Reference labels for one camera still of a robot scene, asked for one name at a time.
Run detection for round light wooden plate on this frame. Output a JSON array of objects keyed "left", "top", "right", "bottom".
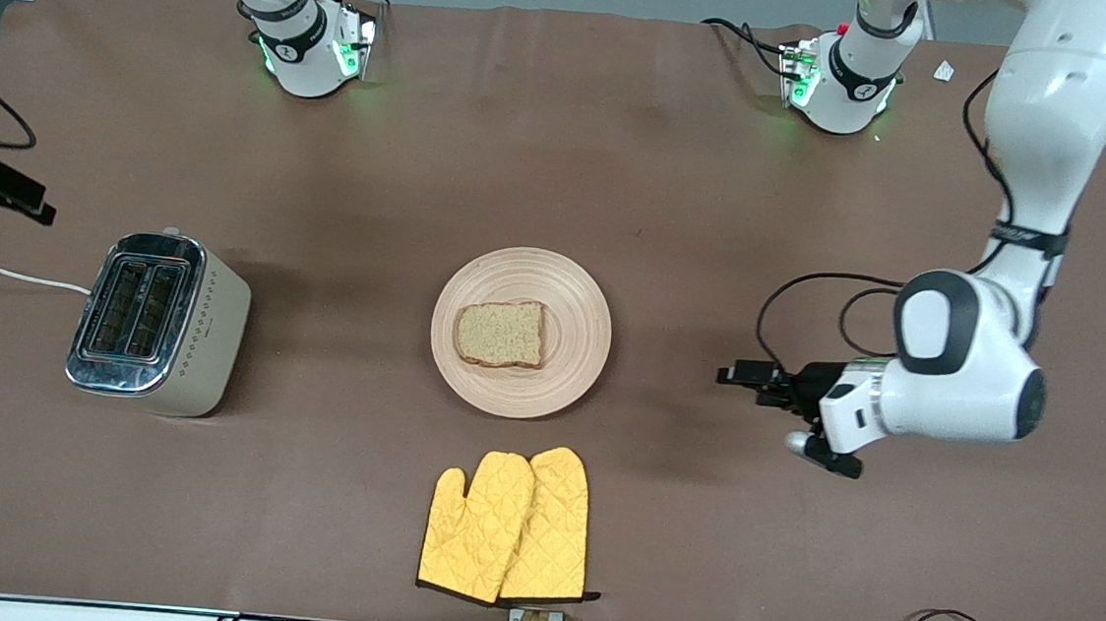
[{"left": 425, "top": 240, "right": 619, "bottom": 426}]

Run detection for brown toast slice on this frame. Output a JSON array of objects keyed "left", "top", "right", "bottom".
[{"left": 452, "top": 295, "right": 549, "bottom": 372}]

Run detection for yellow quilted oven mitt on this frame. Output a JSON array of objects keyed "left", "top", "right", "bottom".
[
  {"left": 499, "top": 443, "right": 612, "bottom": 609},
  {"left": 416, "top": 446, "right": 538, "bottom": 607}
]

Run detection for beige chrome two-slot toaster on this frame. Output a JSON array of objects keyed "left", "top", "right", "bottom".
[{"left": 62, "top": 218, "right": 257, "bottom": 423}]

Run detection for brown table cover sheet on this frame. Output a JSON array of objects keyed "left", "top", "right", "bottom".
[{"left": 0, "top": 0, "right": 1106, "bottom": 621}]

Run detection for left base connector panel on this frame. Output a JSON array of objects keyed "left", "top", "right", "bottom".
[{"left": 776, "top": 40, "right": 824, "bottom": 111}]

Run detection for base connector panel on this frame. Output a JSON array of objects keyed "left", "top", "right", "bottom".
[
  {"left": 330, "top": 2, "right": 383, "bottom": 83},
  {"left": 776, "top": 40, "right": 824, "bottom": 111}
]

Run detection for right base connector panel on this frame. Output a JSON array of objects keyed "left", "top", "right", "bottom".
[{"left": 330, "top": 2, "right": 383, "bottom": 83}]

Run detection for white toaster power cable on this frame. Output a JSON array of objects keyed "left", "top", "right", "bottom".
[{"left": 0, "top": 265, "right": 95, "bottom": 297}]

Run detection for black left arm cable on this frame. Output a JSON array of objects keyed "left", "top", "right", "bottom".
[{"left": 754, "top": 52, "right": 1026, "bottom": 386}]

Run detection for black left base cable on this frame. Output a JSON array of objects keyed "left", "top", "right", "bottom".
[{"left": 699, "top": 17, "right": 794, "bottom": 79}]

